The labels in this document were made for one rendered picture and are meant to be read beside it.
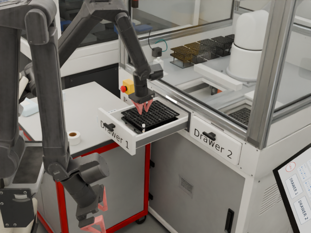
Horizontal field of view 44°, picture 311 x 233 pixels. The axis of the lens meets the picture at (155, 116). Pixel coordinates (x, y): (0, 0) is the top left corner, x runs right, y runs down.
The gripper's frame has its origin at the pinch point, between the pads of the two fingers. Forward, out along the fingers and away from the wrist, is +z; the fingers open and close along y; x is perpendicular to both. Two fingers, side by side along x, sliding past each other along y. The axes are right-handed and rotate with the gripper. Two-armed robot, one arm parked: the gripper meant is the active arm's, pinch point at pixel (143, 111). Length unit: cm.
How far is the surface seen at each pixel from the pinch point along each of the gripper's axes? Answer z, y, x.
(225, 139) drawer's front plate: 9.2, 21.2, -30.5
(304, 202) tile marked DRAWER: -2, 6, -79
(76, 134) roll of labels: 14.5, -24.0, 24.1
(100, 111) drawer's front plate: 3.4, -12.2, 18.1
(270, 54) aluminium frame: -33, 29, -44
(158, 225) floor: 100, 12, 15
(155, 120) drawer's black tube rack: 8.4, 6.5, 0.2
